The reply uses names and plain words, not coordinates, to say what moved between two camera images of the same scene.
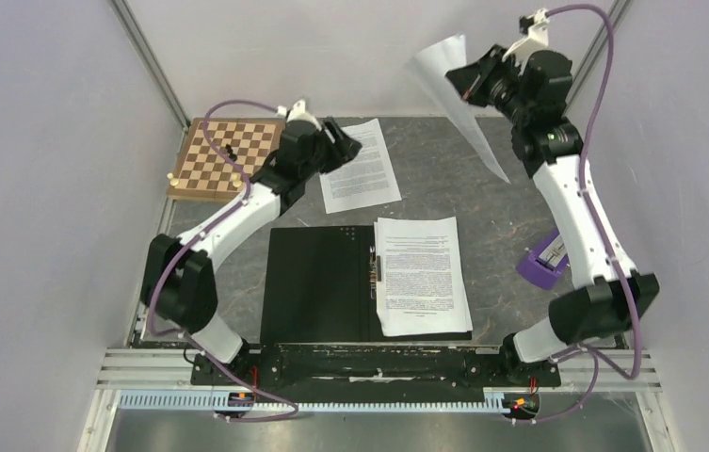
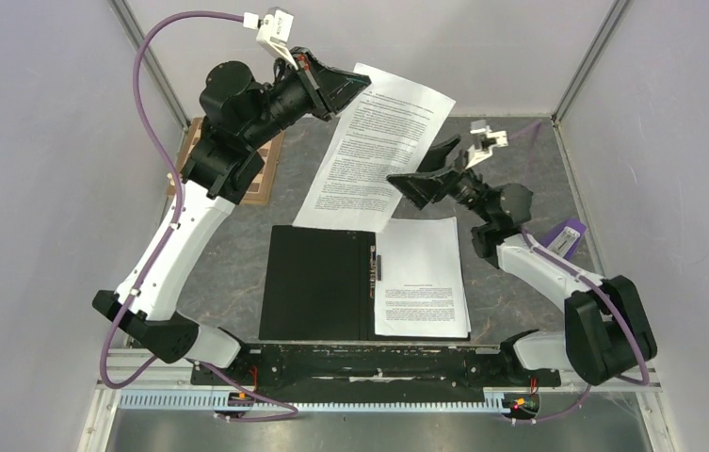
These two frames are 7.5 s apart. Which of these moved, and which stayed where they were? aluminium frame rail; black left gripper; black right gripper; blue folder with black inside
Moved: black right gripper; black left gripper
Stayed: blue folder with black inside; aluminium frame rail
